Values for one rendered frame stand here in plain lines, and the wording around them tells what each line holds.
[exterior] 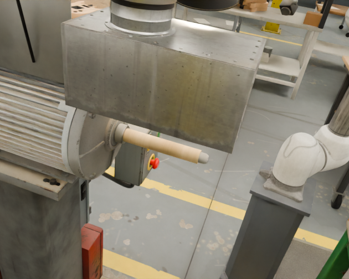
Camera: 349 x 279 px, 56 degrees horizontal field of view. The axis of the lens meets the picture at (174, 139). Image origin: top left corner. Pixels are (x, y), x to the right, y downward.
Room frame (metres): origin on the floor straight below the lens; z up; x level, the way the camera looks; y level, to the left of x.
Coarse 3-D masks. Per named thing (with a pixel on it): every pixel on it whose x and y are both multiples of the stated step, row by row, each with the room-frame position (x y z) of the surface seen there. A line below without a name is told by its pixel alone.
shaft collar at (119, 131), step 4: (120, 124) 0.64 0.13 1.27; (124, 124) 0.65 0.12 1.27; (116, 128) 0.63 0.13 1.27; (120, 128) 0.63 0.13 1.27; (124, 128) 0.63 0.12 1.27; (116, 132) 0.62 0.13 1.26; (120, 132) 0.62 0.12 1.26; (116, 136) 0.62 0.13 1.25; (120, 136) 0.62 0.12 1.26; (116, 140) 0.62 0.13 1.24; (120, 140) 0.62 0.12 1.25
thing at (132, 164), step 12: (144, 132) 0.86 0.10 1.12; (156, 132) 0.93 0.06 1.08; (132, 144) 0.84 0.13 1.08; (120, 156) 0.85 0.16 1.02; (132, 156) 0.84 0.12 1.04; (144, 156) 0.84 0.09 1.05; (156, 156) 0.96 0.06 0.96; (120, 168) 0.85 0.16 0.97; (132, 168) 0.84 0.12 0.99; (144, 168) 0.85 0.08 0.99; (120, 180) 0.88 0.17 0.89; (132, 180) 0.83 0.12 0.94
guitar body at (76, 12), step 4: (72, 4) 3.02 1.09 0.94; (76, 4) 3.04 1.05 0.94; (80, 4) 3.06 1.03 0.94; (84, 4) 3.08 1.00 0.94; (92, 4) 3.14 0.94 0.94; (72, 8) 2.88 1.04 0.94; (76, 8) 3.01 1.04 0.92; (80, 8) 2.99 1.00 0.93; (84, 8) 2.95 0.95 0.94; (88, 8) 2.97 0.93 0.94; (92, 8) 2.99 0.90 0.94; (96, 8) 3.01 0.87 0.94; (72, 12) 2.76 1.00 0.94; (76, 12) 2.78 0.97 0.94; (80, 12) 2.80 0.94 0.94; (84, 12) 2.82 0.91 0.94; (88, 12) 2.84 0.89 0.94; (72, 16) 2.75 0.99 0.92; (76, 16) 2.75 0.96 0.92
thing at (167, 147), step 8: (128, 128) 0.64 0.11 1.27; (128, 136) 0.62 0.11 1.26; (136, 136) 0.62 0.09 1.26; (144, 136) 0.62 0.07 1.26; (152, 136) 0.63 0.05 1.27; (136, 144) 0.62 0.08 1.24; (144, 144) 0.61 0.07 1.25; (152, 144) 0.61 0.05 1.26; (160, 144) 0.61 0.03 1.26; (168, 144) 0.61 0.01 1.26; (176, 144) 0.61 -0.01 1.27; (160, 152) 0.61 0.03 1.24; (168, 152) 0.60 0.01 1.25; (176, 152) 0.59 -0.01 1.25; (184, 152) 0.59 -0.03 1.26; (192, 152) 0.59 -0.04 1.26; (200, 152) 0.59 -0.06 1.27; (192, 160) 0.58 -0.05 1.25
